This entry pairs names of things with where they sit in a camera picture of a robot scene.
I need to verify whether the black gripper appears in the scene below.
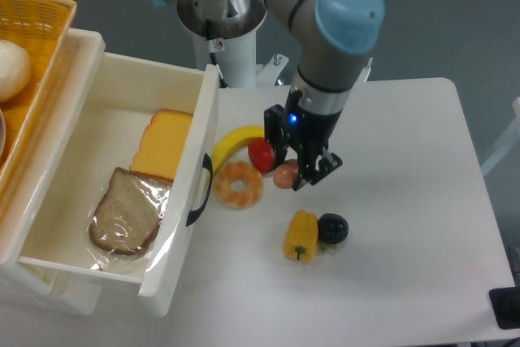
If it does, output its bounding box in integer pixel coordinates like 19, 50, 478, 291
264, 89, 343, 191

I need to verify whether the brown egg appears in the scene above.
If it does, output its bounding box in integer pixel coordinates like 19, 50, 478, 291
273, 159, 299, 189

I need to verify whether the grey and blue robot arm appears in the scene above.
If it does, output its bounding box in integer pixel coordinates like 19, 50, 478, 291
150, 0, 385, 189

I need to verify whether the white open upper drawer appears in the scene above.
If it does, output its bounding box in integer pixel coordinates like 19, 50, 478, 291
0, 52, 220, 319

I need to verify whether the white drawer cabinet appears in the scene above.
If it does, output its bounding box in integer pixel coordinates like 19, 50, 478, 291
1, 28, 105, 314

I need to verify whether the red bell pepper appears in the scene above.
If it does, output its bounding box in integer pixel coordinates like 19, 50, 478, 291
248, 137, 275, 174

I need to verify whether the yellow banana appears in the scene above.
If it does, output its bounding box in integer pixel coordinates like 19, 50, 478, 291
210, 125, 264, 174

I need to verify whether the black round fruit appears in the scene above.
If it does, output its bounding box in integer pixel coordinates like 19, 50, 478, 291
318, 213, 349, 250

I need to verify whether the yellow bell pepper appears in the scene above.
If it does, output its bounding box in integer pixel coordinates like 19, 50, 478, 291
283, 210, 319, 262

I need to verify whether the yellow toast slice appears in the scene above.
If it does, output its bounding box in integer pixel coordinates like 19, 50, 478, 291
129, 111, 193, 180

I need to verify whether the wrapped brown bread slice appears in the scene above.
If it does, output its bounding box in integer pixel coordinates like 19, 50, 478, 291
88, 167, 173, 271

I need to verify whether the black device at edge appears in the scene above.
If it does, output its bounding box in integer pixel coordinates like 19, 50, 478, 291
488, 287, 520, 330

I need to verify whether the yellow woven basket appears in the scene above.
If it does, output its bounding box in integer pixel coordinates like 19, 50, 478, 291
1, 0, 77, 193

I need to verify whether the white bun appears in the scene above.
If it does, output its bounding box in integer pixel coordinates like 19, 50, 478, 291
0, 40, 32, 102

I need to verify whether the orange shrimp ring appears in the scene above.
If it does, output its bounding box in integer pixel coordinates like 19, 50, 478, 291
214, 160, 265, 210

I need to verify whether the black drawer handle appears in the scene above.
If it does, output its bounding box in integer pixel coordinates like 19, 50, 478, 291
186, 153, 214, 227

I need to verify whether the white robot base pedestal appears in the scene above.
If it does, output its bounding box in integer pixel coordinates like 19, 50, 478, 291
177, 0, 289, 88

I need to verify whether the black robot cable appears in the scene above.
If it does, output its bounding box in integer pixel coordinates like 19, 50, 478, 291
205, 17, 230, 89

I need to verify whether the white frame at right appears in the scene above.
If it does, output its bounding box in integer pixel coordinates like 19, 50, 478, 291
480, 98, 519, 177

